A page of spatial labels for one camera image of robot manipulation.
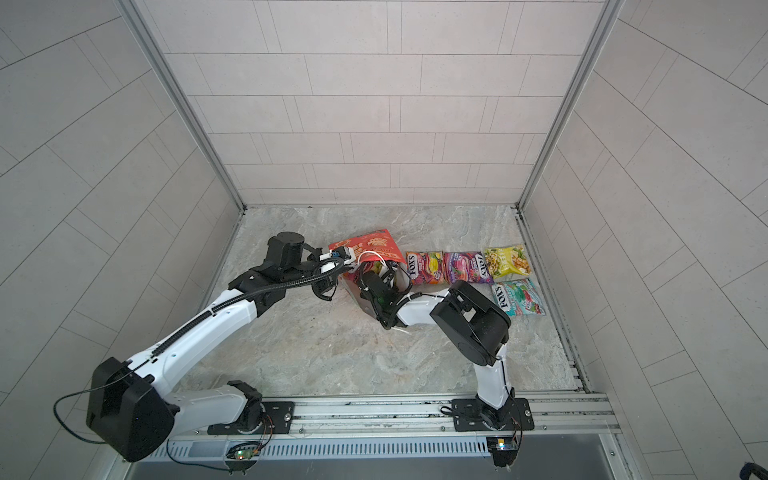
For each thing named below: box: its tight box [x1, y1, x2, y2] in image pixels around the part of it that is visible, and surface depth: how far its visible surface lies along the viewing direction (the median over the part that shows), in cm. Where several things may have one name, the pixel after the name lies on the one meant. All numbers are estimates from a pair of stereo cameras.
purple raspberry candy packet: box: [443, 251, 494, 285], surface depth 98 cm
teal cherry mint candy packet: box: [491, 278, 546, 316], surface depth 91 cm
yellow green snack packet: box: [484, 245, 532, 280], surface depth 98 cm
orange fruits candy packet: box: [406, 251, 445, 285], surface depth 98 cm
